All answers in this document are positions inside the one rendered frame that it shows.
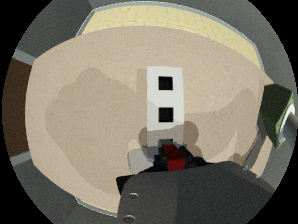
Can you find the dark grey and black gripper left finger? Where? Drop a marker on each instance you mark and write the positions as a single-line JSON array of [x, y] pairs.
[[160, 164]]

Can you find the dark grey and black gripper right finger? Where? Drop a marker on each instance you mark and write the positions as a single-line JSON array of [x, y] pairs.
[[190, 160]]

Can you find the grey and red pin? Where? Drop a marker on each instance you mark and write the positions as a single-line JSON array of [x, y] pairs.
[[176, 160]]

